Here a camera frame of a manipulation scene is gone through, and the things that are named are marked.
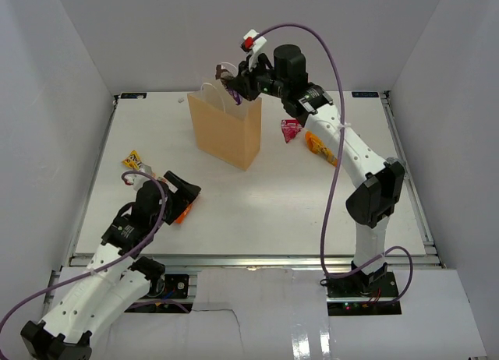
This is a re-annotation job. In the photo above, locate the yellow M&M's packet on table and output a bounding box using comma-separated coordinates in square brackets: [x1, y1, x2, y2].
[122, 150, 153, 175]

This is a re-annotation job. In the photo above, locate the orange Fox's candy bag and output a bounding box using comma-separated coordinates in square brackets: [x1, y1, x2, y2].
[156, 176, 194, 224]

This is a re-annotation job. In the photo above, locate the brown chocolate bar wrapper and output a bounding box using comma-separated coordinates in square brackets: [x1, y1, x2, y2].
[215, 63, 242, 105]

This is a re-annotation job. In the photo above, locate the blue label left corner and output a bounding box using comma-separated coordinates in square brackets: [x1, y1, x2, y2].
[119, 92, 147, 99]

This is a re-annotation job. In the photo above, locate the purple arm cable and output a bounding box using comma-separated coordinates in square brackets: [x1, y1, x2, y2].
[0, 171, 190, 357]
[249, 23, 414, 307]

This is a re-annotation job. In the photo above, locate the brown paper bag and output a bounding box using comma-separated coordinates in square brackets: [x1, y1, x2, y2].
[187, 62, 262, 171]

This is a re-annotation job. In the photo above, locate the blue label corner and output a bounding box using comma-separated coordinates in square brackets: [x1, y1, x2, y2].
[119, 92, 147, 99]
[352, 91, 379, 98]

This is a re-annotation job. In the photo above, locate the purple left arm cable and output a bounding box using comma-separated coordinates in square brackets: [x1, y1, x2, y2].
[0, 171, 190, 357]

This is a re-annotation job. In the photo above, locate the blue label right corner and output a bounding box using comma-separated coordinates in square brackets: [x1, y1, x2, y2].
[352, 91, 379, 98]

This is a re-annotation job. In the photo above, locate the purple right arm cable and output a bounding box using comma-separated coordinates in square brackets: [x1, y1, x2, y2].
[249, 23, 414, 307]

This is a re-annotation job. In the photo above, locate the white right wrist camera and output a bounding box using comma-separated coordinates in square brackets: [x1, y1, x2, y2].
[241, 29, 267, 70]

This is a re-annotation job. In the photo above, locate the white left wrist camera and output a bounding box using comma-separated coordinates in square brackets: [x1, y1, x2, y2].
[122, 174, 143, 190]

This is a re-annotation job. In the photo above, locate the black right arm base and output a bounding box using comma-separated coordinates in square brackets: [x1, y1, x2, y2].
[320, 272, 402, 317]

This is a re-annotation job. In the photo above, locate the orange yellow candy bag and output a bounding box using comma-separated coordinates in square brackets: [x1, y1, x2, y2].
[305, 131, 338, 167]

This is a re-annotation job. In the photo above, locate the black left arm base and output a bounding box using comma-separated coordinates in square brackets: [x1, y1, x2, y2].
[126, 274, 192, 313]

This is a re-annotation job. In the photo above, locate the red snack packet near bag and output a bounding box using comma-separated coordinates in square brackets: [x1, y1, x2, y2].
[281, 119, 303, 143]

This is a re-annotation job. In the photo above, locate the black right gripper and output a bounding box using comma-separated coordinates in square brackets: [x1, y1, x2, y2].
[230, 53, 290, 101]

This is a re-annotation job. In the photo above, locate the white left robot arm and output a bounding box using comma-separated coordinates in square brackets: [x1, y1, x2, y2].
[20, 171, 201, 359]

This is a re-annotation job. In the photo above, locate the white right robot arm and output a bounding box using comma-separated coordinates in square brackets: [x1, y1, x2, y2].
[226, 41, 405, 297]

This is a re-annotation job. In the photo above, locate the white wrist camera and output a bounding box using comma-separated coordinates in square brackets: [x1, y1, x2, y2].
[122, 174, 143, 190]
[241, 29, 267, 70]

